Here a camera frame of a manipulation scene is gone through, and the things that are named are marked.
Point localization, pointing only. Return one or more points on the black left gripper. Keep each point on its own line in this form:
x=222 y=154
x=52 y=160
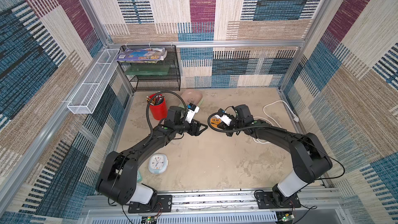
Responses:
x=197 y=132

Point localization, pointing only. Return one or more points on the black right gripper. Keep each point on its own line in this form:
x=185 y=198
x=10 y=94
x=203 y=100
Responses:
x=227 y=127

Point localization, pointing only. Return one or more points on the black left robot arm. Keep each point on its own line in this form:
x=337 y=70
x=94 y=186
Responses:
x=118 y=177

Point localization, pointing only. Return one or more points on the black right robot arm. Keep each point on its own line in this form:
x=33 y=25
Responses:
x=309 y=158

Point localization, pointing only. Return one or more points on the green electronic kitchen scale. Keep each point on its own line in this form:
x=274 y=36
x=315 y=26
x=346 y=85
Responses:
x=200 y=102

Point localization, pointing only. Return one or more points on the orange power strip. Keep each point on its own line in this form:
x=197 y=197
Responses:
x=215 y=122

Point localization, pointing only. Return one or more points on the pink bowl with panda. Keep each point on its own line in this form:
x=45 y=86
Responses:
x=192 y=96

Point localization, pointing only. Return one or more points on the red pen holder cup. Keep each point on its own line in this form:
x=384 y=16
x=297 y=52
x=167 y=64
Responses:
x=159 y=112

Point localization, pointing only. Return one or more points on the pens and pencils bundle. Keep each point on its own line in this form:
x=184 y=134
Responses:
x=155 y=100

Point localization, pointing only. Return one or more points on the round light blue clock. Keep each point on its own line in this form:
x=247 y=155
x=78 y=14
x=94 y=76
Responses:
x=158 y=163

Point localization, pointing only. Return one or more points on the small green square clock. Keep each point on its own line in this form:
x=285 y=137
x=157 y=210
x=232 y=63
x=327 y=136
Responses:
x=139 y=177

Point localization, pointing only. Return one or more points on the colourful magazine on shelf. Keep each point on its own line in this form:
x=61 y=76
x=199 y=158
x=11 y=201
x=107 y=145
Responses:
x=146 y=55

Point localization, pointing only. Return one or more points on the green folder in shelf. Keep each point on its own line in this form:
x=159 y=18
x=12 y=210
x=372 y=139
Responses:
x=147 y=70

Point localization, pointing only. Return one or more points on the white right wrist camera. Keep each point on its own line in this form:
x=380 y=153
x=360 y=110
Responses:
x=228 y=119

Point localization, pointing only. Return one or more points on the black wire mesh shelf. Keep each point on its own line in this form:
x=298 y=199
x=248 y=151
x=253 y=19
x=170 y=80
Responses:
x=171 y=81

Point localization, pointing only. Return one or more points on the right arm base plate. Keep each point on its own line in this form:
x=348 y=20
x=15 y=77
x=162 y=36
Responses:
x=274 y=200

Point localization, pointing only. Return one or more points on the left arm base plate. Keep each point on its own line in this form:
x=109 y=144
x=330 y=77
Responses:
x=159 y=204

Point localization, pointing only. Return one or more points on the aluminium front rail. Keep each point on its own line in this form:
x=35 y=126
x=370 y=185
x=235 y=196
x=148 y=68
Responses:
x=319 y=205

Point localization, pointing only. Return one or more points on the white wire mesh basket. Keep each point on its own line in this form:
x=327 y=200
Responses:
x=89 y=93

